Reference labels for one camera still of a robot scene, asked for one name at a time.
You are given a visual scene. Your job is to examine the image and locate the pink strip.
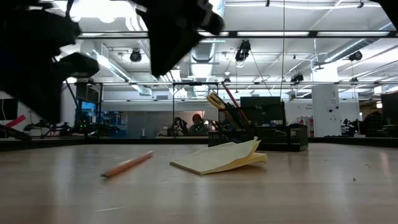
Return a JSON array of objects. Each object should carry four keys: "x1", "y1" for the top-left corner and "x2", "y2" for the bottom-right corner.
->
[{"x1": 4, "y1": 114, "x2": 27, "y2": 129}]

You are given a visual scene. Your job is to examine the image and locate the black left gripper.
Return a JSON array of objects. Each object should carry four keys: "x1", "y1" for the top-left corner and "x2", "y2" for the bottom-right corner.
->
[{"x1": 0, "y1": 0, "x2": 101, "y2": 79}]

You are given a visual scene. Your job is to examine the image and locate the black background monitor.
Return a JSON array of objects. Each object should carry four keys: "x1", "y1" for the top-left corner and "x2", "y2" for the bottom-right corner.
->
[
  {"x1": 239, "y1": 96, "x2": 286, "y2": 125},
  {"x1": 381, "y1": 92, "x2": 398, "y2": 125}
]

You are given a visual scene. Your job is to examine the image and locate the yellow sticky note pad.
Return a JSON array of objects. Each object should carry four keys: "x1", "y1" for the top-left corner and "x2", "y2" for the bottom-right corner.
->
[{"x1": 169, "y1": 136, "x2": 268, "y2": 175}]

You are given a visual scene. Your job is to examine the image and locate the blue storage bins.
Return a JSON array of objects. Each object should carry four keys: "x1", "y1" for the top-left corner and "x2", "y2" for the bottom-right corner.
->
[{"x1": 102, "y1": 111, "x2": 128, "y2": 138}]

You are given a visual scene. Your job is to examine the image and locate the blue lit screen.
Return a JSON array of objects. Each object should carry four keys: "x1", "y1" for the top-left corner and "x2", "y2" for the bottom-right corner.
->
[{"x1": 80, "y1": 100, "x2": 98, "y2": 116}]

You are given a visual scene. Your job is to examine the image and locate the white pillar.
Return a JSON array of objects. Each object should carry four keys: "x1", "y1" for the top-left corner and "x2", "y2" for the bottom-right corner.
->
[{"x1": 312, "y1": 67, "x2": 341, "y2": 138}]

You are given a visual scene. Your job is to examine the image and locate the person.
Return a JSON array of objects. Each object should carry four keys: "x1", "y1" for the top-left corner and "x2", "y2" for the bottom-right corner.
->
[{"x1": 188, "y1": 113, "x2": 210, "y2": 137}]

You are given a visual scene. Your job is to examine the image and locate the black mesh desk organizer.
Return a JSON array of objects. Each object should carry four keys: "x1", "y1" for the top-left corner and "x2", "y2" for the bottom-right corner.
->
[{"x1": 207, "y1": 105, "x2": 309, "y2": 152}]

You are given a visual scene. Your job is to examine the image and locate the yellow handled scissors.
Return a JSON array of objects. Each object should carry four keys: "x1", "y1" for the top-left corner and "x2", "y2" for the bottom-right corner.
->
[{"x1": 206, "y1": 91, "x2": 231, "y2": 125}]

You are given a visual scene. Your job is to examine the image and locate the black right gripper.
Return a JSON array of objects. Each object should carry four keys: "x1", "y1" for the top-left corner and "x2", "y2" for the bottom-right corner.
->
[{"x1": 132, "y1": 0, "x2": 225, "y2": 78}]

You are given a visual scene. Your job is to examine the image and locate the black aluminium frame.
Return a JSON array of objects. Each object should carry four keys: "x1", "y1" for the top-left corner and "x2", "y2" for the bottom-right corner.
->
[{"x1": 0, "y1": 30, "x2": 398, "y2": 152}]

